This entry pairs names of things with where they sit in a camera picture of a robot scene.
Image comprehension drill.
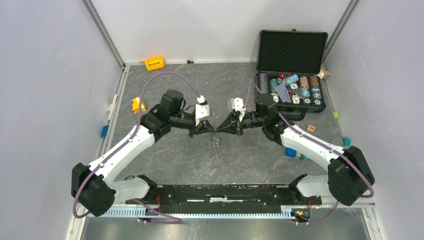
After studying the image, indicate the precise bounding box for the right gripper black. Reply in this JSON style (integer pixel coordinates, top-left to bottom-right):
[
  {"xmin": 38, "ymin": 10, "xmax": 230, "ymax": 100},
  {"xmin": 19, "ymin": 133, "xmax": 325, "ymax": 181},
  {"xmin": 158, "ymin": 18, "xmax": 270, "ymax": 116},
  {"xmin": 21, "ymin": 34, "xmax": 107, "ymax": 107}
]
[{"xmin": 216, "ymin": 111, "xmax": 266, "ymax": 137}]

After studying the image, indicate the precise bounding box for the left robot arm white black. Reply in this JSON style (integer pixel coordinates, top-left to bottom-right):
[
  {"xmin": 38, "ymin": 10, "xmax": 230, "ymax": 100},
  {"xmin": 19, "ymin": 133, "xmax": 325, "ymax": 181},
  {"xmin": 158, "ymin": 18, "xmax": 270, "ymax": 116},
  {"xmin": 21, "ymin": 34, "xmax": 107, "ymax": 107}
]
[{"xmin": 71, "ymin": 90, "xmax": 212, "ymax": 219}]

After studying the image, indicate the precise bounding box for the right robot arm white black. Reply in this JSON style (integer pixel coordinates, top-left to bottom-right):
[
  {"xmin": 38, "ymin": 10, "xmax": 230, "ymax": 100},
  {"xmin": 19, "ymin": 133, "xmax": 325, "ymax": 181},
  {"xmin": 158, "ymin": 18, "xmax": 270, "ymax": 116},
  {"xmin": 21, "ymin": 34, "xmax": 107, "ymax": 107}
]
[{"xmin": 215, "ymin": 93, "xmax": 375, "ymax": 206}]

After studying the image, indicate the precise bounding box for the playing card deck blue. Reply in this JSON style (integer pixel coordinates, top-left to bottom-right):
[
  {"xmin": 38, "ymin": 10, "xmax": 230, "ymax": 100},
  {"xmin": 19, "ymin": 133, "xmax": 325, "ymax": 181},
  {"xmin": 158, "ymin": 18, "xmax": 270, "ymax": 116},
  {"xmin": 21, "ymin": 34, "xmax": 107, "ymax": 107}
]
[{"xmin": 274, "ymin": 84, "xmax": 291, "ymax": 103}]

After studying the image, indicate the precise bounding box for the blue green white brick stack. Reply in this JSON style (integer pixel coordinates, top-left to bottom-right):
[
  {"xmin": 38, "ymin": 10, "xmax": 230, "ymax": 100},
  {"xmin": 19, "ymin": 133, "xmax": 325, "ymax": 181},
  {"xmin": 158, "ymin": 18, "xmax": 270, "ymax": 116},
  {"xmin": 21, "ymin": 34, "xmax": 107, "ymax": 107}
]
[{"xmin": 285, "ymin": 147, "xmax": 310, "ymax": 161}]

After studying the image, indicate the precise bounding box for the yellow orange brick stack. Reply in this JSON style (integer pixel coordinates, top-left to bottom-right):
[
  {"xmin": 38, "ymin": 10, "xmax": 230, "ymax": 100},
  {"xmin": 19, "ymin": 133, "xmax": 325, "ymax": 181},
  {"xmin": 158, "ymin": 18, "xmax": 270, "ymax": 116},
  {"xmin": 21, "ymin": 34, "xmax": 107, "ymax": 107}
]
[{"xmin": 132, "ymin": 97, "xmax": 148, "ymax": 114}]

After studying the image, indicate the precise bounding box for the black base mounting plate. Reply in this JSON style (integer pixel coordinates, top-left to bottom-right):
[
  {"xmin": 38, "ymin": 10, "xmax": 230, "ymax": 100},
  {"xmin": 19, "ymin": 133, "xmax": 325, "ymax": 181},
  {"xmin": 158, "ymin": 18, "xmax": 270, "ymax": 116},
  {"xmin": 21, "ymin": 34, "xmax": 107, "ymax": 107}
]
[{"xmin": 140, "ymin": 184, "xmax": 322, "ymax": 214}]

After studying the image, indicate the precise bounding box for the orange toothed block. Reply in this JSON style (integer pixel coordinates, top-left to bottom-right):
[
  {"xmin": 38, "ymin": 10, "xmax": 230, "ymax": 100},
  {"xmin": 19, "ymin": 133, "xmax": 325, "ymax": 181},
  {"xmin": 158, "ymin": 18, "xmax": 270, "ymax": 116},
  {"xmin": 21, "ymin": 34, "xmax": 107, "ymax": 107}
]
[{"xmin": 144, "ymin": 56, "xmax": 165, "ymax": 71}]

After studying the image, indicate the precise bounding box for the wooden letter H cube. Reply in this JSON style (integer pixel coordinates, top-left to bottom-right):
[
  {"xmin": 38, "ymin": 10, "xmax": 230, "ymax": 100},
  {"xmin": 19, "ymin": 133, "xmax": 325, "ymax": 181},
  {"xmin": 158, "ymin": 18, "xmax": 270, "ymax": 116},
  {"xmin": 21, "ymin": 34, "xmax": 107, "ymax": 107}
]
[{"xmin": 306, "ymin": 124, "xmax": 316, "ymax": 135}]

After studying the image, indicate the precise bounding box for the black poker chip case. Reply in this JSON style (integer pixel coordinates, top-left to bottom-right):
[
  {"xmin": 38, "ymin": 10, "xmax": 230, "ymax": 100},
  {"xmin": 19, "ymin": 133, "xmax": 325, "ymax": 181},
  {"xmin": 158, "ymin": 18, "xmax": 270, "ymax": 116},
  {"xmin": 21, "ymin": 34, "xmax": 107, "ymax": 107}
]
[{"xmin": 255, "ymin": 30, "xmax": 328, "ymax": 121}]

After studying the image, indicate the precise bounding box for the wooden block behind case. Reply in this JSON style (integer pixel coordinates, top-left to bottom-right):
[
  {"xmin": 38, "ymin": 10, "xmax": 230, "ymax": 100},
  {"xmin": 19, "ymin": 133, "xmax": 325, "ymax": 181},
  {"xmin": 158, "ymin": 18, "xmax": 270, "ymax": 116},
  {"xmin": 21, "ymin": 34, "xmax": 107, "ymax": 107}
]
[{"xmin": 317, "ymin": 66, "xmax": 331, "ymax": 80}]

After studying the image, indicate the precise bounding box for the teal cube right edge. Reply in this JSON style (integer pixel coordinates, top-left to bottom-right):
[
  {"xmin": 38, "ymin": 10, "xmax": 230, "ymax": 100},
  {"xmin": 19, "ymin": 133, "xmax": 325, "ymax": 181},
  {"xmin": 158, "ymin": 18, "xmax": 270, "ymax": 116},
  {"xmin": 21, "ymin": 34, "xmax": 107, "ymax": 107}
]
[{"xmin": 342, "ymin": 136, "xmax": 351, "ymax": 148}]

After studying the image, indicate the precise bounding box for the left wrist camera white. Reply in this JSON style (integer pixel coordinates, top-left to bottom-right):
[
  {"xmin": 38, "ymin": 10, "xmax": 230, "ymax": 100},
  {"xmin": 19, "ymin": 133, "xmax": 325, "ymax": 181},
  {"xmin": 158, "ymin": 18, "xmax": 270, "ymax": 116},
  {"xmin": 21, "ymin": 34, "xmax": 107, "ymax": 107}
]
[{"xmin": 194, "ymin": 95, "xmax": 211, "ymax": 125}]

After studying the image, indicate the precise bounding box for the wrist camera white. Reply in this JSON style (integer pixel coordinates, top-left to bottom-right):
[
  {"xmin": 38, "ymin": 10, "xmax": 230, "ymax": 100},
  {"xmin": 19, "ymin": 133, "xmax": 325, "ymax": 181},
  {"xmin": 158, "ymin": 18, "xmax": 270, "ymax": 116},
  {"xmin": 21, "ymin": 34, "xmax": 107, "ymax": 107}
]
[
  {"xmin": 194, "ymin": 95, "xmax": 211, "ymax": 125},
  {"xmin": 228, "ymin": 97, "xmax": 246, "ymax": 118}
]

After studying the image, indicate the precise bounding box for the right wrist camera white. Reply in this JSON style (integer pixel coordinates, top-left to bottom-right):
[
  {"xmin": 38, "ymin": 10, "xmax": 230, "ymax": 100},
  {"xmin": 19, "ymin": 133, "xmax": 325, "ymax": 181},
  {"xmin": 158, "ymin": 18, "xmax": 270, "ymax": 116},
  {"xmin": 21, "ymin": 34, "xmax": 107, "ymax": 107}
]
[{"xmin": 228, "ymin": 97, "xmax": 246, "ymax": 118}]

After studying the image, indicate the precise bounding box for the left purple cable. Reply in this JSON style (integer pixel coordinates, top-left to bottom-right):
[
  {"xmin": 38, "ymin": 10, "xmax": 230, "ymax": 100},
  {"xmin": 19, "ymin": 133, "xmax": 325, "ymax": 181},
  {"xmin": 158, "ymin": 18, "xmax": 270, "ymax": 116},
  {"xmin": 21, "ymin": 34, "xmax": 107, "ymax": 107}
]
[{"xmin": 72, "ymin": 71, "xmax": 203, "ymax": 225}]

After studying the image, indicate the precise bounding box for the purple cable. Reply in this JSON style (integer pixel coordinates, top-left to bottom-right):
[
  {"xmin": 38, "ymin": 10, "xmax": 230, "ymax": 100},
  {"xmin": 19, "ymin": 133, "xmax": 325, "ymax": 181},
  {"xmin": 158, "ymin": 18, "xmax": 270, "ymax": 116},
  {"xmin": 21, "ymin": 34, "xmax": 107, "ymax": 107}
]
[
  {"xmin": 244, "ymin": 80, "xmax": 375, "ymax": 226},
  {"xmin": 72, "ymin": 71, "xmax": 203, "ymax": 225}
]

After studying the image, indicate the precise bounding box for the blue cube left rail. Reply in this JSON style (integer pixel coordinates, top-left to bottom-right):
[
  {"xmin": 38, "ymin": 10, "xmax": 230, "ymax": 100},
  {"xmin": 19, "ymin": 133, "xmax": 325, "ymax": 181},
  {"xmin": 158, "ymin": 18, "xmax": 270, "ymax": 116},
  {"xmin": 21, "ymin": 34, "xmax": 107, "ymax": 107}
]
[{"xmin": 100, "ymin": 125, "xmax": 109, "ymax": 139}]

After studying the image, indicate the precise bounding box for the white toothed cable rail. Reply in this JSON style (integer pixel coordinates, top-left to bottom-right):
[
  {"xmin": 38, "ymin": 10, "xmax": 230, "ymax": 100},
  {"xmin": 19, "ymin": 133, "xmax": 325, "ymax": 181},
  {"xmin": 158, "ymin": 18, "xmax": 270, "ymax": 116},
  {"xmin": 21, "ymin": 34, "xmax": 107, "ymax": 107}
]
[{"xmin": 86, "ymin": 206, "xmax": 299, "ymax": 220}]

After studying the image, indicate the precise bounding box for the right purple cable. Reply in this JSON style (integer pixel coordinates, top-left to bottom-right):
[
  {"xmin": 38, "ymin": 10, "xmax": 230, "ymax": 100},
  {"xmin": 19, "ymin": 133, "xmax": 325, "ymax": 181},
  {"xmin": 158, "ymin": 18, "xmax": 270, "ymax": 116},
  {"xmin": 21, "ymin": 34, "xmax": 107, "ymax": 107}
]
[{"xmin": 244, "ymin": 80, "xmax": 375, "ymax": 226}]

